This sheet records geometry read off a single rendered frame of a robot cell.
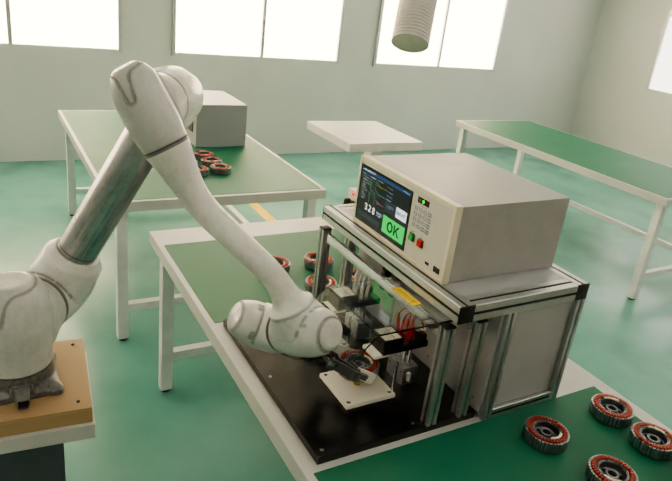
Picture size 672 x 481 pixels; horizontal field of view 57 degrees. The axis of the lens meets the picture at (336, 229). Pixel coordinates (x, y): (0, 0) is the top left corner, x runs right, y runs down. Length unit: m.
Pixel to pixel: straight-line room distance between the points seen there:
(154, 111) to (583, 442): 1.32
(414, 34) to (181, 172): 1.58
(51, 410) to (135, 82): 0.77
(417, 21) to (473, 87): 5.27
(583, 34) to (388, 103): 3.07
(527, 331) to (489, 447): 0.31
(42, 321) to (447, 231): 0.97
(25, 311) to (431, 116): 6.51
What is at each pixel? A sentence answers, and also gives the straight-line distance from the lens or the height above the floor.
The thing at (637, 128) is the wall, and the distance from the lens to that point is 8.80.
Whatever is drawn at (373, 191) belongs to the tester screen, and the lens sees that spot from 1.76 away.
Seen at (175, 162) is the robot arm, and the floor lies 1.39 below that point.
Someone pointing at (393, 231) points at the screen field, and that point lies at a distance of 1.69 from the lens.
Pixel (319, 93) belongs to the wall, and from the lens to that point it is 6.76.
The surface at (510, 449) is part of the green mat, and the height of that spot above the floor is 0.75.
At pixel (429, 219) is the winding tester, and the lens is 1.56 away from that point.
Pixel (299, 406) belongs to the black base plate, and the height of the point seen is 0.77.
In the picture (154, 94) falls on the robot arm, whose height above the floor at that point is 1.52.
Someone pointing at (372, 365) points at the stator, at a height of 0.85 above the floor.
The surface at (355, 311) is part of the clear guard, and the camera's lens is 1.47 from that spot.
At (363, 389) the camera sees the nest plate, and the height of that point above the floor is 0.78.
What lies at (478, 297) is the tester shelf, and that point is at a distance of 1.53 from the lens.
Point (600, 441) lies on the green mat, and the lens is 1.84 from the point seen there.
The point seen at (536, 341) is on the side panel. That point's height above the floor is 0.96.
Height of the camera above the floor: 1.77
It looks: 22 degrees down
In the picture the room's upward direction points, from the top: 7 degrees clockwise
